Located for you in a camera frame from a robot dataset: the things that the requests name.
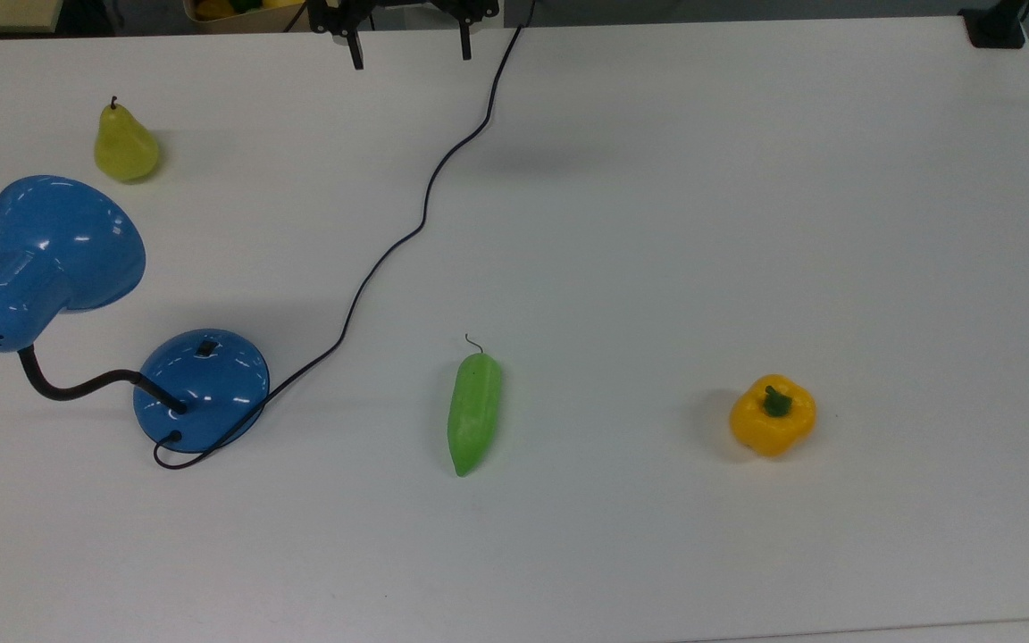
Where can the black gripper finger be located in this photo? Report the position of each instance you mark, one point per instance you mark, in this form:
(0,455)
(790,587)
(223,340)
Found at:
(356,52)
(465,43)

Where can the yellow-green toy pear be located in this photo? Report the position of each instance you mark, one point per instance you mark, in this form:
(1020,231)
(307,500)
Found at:
(125,150)

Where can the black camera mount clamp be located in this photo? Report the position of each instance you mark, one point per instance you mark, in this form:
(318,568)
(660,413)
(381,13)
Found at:
(995,27)

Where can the yellow toy bell pepper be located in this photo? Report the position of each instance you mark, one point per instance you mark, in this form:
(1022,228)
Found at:
(773,429)

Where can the yellow storage bin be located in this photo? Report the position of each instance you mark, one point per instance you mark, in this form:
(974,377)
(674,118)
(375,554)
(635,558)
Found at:
(211,14)

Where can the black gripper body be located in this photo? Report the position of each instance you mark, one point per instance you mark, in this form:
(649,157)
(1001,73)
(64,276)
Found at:
(331,12)

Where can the blue gooseneck desk lamp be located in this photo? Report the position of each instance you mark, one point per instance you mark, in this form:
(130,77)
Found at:
(59,234)

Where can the green toy cucumber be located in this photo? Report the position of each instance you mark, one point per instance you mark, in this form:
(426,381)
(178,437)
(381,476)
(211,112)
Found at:
(473,411)

